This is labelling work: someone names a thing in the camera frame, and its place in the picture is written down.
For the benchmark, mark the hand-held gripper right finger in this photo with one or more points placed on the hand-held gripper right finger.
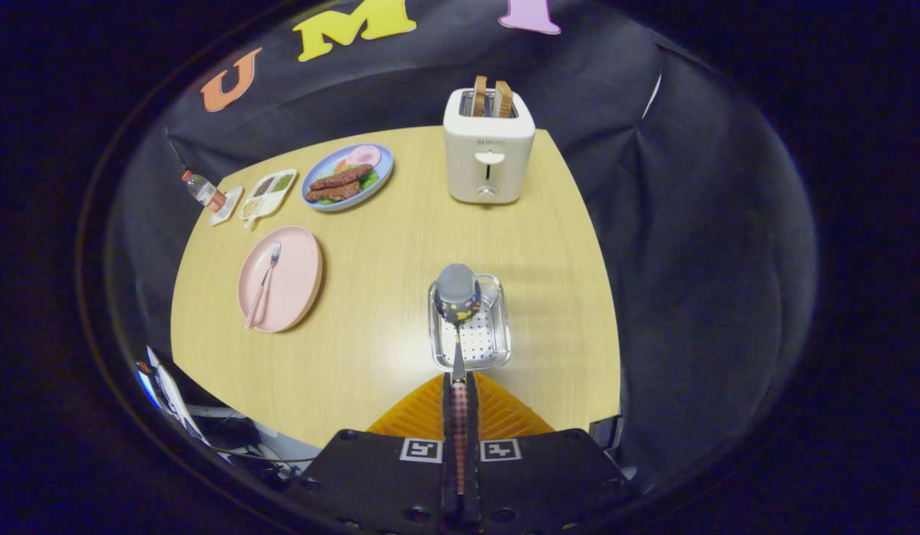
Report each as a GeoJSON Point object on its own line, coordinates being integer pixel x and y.
{"type": "Point", "coordinates": [472, 416]}

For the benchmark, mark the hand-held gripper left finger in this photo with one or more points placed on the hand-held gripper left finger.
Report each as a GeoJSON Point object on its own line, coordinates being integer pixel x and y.
{"type": "Point", "coordinates": [448, 416]}

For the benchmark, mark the clear metal drainer tray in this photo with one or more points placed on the clear metal drainer tray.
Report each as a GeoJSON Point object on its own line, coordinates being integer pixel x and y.
{"type": "Point", "coordinates": [487, 343]}

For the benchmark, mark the pink round plate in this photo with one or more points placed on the pink round plate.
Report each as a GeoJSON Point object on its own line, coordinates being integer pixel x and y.
{"type": "Point", "coordinates": [296, 275]}

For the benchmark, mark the brown meat strip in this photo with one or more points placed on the brown meat strip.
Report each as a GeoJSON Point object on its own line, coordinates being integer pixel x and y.
{"type": "Point", "coordinates": [334, 192]}
{"type": "Point", "coordinates": [341, 177]}

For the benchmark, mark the blue plate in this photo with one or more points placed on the blue plate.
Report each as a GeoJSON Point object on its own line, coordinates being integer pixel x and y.
{"type": "Point", "coordinates": [382, 172]}

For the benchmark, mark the white toaster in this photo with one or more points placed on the white toaster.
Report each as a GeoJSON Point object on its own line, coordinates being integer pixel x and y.
{"type": "Point", "coordinates": [490, 148]}

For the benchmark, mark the pink ham slice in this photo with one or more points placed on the pink ham slice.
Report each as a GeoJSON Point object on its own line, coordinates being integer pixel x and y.
{"type": "Point", "coordinates": [363, 155]}

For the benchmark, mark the white divided dish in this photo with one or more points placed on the white divided dish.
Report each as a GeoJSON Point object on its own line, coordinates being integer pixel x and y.
{"type": "Point", "coordinates": [271, 201]}

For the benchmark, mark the pile of green beans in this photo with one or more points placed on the pile of green beans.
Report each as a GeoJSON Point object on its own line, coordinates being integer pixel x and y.
{"type": "Point", "coordinates": [284, 182]}

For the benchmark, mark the pile of soybeans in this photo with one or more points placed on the pile of soybeans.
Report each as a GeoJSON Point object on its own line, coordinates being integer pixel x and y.
{"type": "Point", "coordinates": [252, 208]}

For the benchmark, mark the pile of dark red beans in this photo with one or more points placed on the pile of dark red beans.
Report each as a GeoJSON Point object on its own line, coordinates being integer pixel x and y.
{"type": "Point", "coordinates": [264, 186]}

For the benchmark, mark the white square coaster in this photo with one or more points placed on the white square coaster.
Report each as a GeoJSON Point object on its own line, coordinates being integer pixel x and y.
{"type": "Point", "coordinates": [228, 211]}

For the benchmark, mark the toast bread slice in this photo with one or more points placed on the toast bread slice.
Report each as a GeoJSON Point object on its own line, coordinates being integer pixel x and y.
{"type": "Point", "coordinates": [504, 99]}
{"type": "Point", "coordinates": [479, 96]}

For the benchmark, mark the clear plastic water bottle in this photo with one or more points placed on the clear plastic water bottle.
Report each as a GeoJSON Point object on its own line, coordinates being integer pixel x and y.
{"type": "Point", "coordinates": [203, 191]}

